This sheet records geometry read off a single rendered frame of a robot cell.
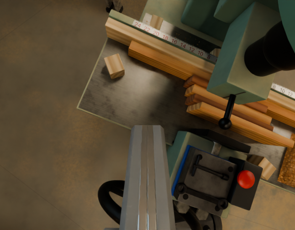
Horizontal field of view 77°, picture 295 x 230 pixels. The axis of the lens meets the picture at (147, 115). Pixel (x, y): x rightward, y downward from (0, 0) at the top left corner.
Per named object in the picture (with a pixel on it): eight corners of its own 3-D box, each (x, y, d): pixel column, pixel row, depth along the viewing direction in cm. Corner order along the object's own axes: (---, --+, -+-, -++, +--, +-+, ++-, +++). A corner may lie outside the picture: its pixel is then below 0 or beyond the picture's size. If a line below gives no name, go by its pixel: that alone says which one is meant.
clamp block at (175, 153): (153, 181, 44) (160, 196, 35) (173, 129, 46) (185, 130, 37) (208, 201, 46) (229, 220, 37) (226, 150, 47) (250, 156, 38)
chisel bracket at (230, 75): (201, 92, 35) (225, 82, 26) (225, 27, 36) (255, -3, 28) (235, 107, 36) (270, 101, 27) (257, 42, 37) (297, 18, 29)
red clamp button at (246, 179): (233, 183, 31) (237, 185, 30) (239, 167, 32) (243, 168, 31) (249, 189, 32) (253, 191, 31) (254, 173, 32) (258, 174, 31)
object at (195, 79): (182, 86, 43) (191, 81, 38) (185, 80, 43) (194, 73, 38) (248, 114, 45) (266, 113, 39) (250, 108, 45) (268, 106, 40)
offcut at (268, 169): (252, 154, 45) (264, 156, 41) (263, 164, 45) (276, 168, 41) (244, 164, 44) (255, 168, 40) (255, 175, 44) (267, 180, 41)
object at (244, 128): (186, 112, 43) (199, 108, 35) (187, 106, 43) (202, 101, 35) (263, 144, 45) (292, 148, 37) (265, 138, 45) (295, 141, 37)
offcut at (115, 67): (124, 75, 42) (124, 69, 38) (111, 79, 41) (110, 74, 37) (118, 60, 42) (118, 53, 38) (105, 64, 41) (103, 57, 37)
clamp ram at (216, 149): (179, 158, 42) (195, 167, 33) (191, 128, 42) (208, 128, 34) (215, 172, 43) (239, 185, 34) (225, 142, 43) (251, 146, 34)
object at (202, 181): (169, 193, 35) (177, 205, 30) (189, 139, 37) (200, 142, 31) (229, 215, 37) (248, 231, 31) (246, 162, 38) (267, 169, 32)
